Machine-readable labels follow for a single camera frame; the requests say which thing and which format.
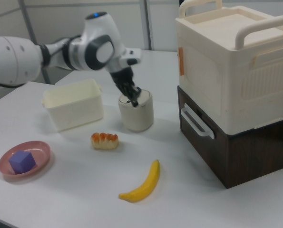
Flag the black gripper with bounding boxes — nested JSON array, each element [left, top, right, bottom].
[[108, 67, 143, 108]]

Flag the wooden drawer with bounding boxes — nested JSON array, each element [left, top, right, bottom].
[[178, 85, 217, 147]]

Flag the white drawer handle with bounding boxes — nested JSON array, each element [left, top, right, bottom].
[[180, 102, 215, 140]]

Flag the beige canister lid black knob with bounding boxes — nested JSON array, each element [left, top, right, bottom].
[[119, 89, 152, 108]]

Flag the white round canister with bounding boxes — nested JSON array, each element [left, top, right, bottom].
[[117, 88, 155, 133]]

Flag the orange glazed bread loaf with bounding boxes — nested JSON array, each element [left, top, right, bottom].
[[90, 132, 120, 151]]

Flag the cream plastic bin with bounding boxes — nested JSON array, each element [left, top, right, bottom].
[[41, 78, 105, 133]]

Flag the yellow banana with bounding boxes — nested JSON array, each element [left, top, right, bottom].
[[118, 159, 161, 203]]

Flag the cream toy microwave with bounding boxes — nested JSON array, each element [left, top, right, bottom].
[[175, 0, 283, 136]]

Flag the pink plate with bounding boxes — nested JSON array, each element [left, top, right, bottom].
[[0, 140, 52, 182]]

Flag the dark brown wooden cabinet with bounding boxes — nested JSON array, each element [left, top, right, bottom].
[[177, 85, 283, 190]]

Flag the purple cube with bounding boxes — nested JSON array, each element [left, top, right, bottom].
[[8, 150, 37, 175]]

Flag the copper microwave door handle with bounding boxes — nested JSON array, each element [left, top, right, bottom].
[[177, 47, 185, 77]]

